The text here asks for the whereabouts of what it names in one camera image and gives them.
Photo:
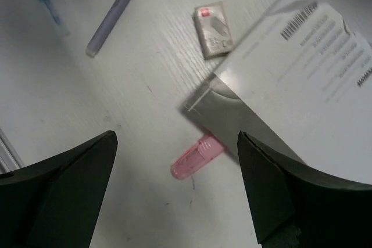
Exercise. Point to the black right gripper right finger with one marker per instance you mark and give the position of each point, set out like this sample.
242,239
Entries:
294,205

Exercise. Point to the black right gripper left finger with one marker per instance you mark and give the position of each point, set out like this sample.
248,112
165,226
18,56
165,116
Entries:
56,202

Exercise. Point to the Canon manual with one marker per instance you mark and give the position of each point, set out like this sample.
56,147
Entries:
299,82

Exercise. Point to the small staples box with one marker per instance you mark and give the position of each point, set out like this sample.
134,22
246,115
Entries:
212,29

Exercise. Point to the pink highlighter cap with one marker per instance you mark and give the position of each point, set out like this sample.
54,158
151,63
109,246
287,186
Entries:
200,154

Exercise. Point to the purple highlighter pen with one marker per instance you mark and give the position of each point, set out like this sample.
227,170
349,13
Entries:
106,26

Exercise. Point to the aluminium mounting rail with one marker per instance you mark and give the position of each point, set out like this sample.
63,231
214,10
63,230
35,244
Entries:
10,160

